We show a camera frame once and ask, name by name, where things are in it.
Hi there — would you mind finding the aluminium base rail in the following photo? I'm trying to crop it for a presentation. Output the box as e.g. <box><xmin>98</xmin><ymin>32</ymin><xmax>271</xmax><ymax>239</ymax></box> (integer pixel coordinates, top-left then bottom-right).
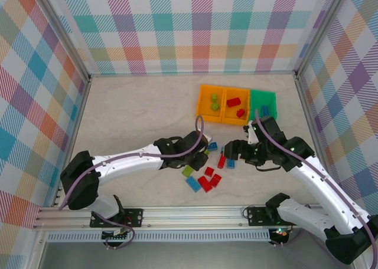
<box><xmin>32</xmin><ymin>205</ymin><xmax>328</xmax><ymax>231</ymax></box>

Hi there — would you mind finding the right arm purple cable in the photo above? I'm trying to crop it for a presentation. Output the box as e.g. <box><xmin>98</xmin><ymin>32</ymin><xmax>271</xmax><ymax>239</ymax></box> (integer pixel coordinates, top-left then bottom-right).
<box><xmin>255</xmin><ymin>109</ymin><xmax>374</xmax><ymax>267</ymax></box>

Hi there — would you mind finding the orange plastic bin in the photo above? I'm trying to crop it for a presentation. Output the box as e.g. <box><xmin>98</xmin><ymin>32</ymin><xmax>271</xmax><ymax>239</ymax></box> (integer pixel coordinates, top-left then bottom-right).
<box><xmin>221</xmin><ymin>87</ymin><xmax>252</xmax><ymax>126</ymax></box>
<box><xmin>195</xmin><ymin>84</ymin><xmax>227</xmax><ymax>124</ymax></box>

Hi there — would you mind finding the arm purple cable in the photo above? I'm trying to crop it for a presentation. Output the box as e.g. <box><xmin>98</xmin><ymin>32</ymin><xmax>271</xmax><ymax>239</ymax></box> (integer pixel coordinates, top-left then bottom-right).
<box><xmin>58</xmin><ymin>114</ymin><xmax>207</xmax><ymax>250</ymax></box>
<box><xmin>255</xmin><ymin>109</ymin><xmax>374</xmax><ymax>267</ymax></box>

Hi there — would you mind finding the green plastic bin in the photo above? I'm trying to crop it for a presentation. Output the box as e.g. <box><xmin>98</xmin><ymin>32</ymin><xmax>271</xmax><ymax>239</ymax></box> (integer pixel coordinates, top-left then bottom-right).
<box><xmin>247</xmin><ymin>88</ymin><xmax>279</xmax><ymax>124</ymax></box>

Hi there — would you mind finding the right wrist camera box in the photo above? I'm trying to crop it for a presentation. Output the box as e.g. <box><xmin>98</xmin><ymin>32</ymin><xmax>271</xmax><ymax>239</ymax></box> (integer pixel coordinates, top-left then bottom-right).
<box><xmin>247</xmin><ymin>122</ymin><xmax>258</xmax><ymax>143</ymax></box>

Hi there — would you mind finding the white slotted cable duct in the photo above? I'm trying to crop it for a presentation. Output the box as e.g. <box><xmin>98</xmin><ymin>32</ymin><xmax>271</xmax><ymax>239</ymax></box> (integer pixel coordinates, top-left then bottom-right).
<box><xmin>47</xmin><ymin>232</ymin><xmax>271</xmax><ymax>242</ymax></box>

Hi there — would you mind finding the grey metal shelf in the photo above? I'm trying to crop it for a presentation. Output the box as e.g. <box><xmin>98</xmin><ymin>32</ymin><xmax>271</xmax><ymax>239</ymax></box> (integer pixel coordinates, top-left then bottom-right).
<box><xmin>38</xmin><ymin>241</ymin><xmax>340</xmax><ymax>269</ymax></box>

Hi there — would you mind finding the aluminium frame post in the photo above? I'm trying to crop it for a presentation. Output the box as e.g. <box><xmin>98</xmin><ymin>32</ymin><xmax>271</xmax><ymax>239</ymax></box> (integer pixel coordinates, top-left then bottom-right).
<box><xmin>34</xmin><ymin>0</ymin><xmax>92</xmax><ymax>83</ymax></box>
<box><xmin>295</xmin><ymin>0</ymin><xmax>354</xmax><ymax>78</ymax></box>

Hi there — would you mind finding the aluminium cross rail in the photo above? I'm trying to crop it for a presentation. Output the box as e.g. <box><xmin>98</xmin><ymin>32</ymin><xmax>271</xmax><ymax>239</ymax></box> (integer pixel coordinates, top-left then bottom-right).
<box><xmin>88</xmin><ymin>71</ymin><xmax>299</xmax><ymax>78</ymax></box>

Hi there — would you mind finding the small circuit board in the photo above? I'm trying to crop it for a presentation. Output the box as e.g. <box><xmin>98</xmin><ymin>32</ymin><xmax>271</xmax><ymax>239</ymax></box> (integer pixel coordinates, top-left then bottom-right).
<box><xmin>271</xmin><ymin>227</ymin><xmax>292</xmax><ymax>240</ymax></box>
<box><xmin>102</xmin><ymin>229</ymin><xmax>132</xmax><ymax>241</ymax></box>

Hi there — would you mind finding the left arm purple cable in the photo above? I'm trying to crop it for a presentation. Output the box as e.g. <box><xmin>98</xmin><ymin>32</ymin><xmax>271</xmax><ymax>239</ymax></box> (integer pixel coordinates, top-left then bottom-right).
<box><xmin>58</xmin><ymin>114</ymin><xmax>207</xmax><ymax>250</ymax></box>

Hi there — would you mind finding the aluminium side rail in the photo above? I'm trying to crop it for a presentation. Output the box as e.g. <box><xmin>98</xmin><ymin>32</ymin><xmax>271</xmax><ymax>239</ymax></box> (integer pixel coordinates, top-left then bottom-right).
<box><xmin>294</xmin><ymin>76</ymin><xmax>328</xmax><ymax>169</ymax></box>
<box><xmin>53</xmin><ymin>77</ymin><xmax>93</xmax><ymax>208</ymax></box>

